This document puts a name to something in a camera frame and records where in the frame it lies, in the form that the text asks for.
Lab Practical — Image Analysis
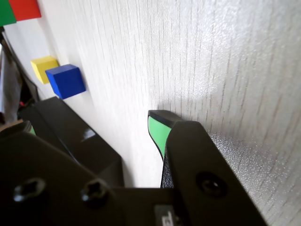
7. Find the green cube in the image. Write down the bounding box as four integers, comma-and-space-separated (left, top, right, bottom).
0, 0, 17, 27

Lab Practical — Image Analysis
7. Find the blue cube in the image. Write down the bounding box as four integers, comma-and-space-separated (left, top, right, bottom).
45, 64, 86, 100

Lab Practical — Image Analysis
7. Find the black cardboard box tray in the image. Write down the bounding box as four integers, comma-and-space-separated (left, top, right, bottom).
18, 101, 78, 163

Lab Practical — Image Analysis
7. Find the yellow cube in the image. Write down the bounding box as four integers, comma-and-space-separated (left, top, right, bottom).
30, 56, 59, 85

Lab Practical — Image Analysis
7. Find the red cube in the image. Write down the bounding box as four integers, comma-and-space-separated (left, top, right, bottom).
8, 0, 42, 22

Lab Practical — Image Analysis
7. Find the black open box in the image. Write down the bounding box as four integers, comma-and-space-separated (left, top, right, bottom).
35, 96, 124, 189

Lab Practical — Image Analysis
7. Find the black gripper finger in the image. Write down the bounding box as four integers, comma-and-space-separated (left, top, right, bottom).
0, 121, 124, 226
147, 109, 268, 226

